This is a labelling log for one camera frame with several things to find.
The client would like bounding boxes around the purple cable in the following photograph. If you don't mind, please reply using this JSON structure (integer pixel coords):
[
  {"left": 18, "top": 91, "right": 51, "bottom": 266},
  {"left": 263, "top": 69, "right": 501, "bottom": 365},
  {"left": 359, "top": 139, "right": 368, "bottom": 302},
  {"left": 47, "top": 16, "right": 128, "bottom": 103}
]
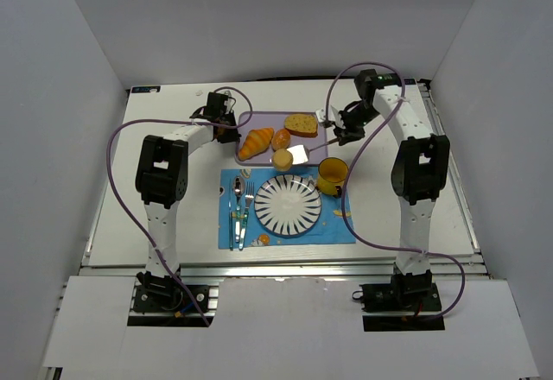
[
  {"left": 105, "top": 86, "right": 254, "bottom": 327},
  {"left": 324, "top": 61, "right": 467, "bottom": 323}
]

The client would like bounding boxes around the orange croissant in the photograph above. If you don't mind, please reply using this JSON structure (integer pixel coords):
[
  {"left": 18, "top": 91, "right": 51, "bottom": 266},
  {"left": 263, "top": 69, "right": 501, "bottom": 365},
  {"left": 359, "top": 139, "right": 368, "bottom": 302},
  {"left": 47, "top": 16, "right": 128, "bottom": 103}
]
[{"left": 238, "top": 127, "right": 274, "bottom": 161}]

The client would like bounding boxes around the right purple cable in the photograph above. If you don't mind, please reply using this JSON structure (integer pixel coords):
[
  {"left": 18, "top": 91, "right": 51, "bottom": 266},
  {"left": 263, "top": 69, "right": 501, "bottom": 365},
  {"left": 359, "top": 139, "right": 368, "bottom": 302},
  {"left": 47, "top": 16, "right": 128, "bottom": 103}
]
[{"left": 324, "top": 61, "right": 467, "bottom": 323}]

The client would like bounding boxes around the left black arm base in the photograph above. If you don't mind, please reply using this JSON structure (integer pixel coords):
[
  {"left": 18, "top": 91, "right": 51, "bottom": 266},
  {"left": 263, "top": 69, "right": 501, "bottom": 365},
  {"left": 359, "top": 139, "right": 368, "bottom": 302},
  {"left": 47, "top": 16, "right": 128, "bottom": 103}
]
[{"left": 127, "top": 272, "right": 213, "bottom": 328}]

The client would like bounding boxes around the left blue table label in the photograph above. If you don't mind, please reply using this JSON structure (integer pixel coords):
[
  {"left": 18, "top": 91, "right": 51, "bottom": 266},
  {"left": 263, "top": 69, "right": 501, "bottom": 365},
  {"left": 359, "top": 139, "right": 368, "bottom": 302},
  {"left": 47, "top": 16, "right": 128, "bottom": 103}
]
[{"left": 130, "top": 85, "right": 161, "bottom": 94}]

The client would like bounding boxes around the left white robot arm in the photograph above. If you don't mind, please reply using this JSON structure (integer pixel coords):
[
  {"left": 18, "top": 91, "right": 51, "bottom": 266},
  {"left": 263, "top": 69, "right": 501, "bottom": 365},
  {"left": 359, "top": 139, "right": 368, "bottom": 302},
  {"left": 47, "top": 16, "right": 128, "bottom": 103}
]
[{"left": 135, "top": 92, "right": 239, "bottom": 278}]

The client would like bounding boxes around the metal fork teal handle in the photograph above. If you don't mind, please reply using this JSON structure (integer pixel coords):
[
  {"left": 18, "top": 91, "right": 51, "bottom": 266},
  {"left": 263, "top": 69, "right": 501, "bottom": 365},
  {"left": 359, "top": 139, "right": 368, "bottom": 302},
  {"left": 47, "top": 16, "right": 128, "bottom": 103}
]
[{"left": 238, "top": 180, "right": 255, "bottom": 250}]

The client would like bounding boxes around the lilac plastic tray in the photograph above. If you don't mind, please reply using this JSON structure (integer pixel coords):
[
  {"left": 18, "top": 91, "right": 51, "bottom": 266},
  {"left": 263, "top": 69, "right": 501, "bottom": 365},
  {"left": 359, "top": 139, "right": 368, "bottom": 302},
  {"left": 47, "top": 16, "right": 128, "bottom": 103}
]
[{"left": 234, "top": 111, "right": 328, "bottom": 167}]

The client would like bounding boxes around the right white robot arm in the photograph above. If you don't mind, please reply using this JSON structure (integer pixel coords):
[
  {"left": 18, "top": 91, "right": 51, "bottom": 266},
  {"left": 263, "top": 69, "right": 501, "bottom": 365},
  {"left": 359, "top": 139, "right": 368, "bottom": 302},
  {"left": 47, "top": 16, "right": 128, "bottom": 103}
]
[{"left": 326, "top": 69, "right": 450, "bottom": 296}]

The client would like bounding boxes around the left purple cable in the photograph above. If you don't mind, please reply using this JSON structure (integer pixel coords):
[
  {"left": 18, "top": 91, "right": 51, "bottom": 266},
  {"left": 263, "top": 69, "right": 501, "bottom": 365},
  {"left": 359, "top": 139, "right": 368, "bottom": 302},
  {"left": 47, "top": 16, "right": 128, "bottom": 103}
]
[{"left": 105, "top": 86, "right": 254, "bottom": 327}]

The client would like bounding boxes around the metal spatula with wooden handle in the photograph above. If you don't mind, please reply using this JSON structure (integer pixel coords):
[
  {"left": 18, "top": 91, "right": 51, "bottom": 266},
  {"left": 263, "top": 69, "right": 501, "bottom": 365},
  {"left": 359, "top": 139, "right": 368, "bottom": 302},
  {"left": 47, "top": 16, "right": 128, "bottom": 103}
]
[{"left": 287, "top": 138, "right": 340, "bottom": 166}]

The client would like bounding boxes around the metal spoon teal handle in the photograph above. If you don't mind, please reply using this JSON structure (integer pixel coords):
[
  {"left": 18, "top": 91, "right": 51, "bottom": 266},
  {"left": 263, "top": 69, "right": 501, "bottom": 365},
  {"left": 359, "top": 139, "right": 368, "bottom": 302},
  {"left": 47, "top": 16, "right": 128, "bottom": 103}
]
[{"left": 233, "top": 175, "right": 245, "bottom": 244}]

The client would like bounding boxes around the round pale bun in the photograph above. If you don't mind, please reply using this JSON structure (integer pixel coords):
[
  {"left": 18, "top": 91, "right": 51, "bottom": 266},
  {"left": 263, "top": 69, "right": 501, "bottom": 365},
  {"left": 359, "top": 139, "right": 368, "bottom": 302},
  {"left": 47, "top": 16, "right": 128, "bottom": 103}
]
[{"left": 271, "top": 149, "right": 293, "bottom": 172}]

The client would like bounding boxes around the yellow enamel mug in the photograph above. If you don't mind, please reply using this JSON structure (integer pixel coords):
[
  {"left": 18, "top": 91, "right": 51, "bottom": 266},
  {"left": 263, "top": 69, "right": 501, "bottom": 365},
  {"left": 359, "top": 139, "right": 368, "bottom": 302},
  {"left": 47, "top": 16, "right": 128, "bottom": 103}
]
[{"left": 316, "top": 157, "right": 348, "bottom": 199}]

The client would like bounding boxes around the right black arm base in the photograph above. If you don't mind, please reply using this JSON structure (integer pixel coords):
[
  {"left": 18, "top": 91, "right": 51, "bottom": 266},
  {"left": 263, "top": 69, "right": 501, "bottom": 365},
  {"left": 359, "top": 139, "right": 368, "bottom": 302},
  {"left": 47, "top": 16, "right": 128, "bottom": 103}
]
[{"left": 352, "top": 282, "right": 445, "bottom": 333}]

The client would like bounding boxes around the toast bread slice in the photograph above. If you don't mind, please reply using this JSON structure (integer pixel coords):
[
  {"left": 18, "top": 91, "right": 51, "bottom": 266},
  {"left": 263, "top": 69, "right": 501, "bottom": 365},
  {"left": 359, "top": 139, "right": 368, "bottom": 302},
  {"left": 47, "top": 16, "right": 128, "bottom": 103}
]
[{"left": 284, "top": 113, "right": 318, "bottom": 138}]

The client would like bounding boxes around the metal knife teal handle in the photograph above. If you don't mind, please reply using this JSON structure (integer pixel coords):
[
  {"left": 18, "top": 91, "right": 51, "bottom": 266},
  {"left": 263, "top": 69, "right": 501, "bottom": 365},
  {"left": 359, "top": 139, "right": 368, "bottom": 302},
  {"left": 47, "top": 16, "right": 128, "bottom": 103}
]
[{"left": 228, "top": 180, "right": 234, "bottom": 251}]

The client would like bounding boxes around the blue printed placemat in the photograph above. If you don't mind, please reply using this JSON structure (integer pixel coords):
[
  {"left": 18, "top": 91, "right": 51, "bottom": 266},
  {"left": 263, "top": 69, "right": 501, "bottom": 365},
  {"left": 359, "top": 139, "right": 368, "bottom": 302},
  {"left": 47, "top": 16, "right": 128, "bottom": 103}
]
[{"left": 218, "top": 166, "right": 355, "bottom": 250}]

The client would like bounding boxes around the white plate with blue stripes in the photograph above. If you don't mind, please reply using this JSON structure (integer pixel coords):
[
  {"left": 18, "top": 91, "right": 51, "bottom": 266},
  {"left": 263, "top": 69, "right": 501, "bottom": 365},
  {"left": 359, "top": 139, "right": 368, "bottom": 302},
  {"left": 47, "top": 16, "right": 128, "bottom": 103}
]
[{"left": 254, "top": 174, "right": 322, "bottom": 238}]

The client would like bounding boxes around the small oval bread roll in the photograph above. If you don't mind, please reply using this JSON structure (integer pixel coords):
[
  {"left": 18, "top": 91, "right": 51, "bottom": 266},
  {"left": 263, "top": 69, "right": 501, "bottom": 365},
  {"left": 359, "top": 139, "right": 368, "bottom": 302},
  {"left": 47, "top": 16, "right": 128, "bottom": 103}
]
[{"left": 271, "top": 129, "right": 291, "bottom": 151}]

